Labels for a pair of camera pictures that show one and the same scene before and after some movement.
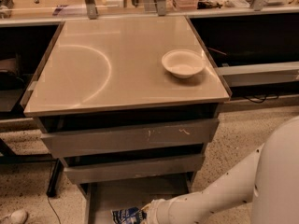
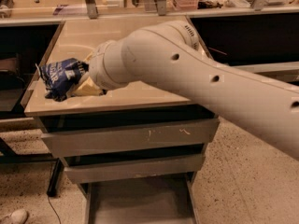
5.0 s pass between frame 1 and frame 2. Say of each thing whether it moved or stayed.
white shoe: stayed
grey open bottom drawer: stayed
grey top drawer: stayed
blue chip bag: moved
